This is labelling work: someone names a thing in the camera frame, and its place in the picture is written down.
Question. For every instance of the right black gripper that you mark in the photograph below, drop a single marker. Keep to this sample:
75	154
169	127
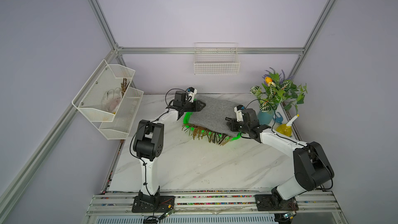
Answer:
233	127

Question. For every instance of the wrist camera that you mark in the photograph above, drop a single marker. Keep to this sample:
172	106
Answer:
238	111
191	92

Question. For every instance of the white mesh lower shelf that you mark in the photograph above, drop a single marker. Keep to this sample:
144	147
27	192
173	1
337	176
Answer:
120	127

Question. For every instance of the white mesh upper shelf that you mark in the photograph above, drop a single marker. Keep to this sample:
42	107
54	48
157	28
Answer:
99	99

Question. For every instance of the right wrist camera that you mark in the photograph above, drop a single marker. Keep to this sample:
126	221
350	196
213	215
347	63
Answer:
238	111

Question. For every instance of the clear plastic item in shelf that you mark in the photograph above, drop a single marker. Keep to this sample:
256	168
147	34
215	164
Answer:
111	100

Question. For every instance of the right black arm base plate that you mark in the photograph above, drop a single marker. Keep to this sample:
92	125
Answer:
268	202

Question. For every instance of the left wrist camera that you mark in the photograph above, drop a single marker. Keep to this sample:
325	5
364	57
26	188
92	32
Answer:
191	92

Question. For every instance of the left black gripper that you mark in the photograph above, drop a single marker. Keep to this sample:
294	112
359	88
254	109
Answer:
196	105

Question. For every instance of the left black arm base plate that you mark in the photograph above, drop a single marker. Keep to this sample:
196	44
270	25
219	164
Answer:
148	204

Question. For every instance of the yellow spray bottle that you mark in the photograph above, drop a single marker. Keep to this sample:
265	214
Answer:
286	129

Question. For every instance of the white mesh shelf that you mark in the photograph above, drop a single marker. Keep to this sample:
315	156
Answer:
99	99
120	127

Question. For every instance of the small blue garden fork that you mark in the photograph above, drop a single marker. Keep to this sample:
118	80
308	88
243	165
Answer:
278	118

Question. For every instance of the green plastic basket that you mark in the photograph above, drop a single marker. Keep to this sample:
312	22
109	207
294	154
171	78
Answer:
186	118

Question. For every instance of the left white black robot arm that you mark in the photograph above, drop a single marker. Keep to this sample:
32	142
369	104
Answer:
148	141

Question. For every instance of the brown plaid fringed scarf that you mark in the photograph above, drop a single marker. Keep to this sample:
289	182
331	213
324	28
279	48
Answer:
200	133

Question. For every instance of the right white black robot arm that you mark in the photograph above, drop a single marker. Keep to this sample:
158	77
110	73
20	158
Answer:
311	168

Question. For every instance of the grey scarf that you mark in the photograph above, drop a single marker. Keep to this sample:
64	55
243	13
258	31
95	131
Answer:
213	116

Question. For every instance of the white wire wall basket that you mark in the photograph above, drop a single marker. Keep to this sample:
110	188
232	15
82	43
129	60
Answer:
216	59

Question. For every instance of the artificial plant in blue vase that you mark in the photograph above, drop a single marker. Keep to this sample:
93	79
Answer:
277	90

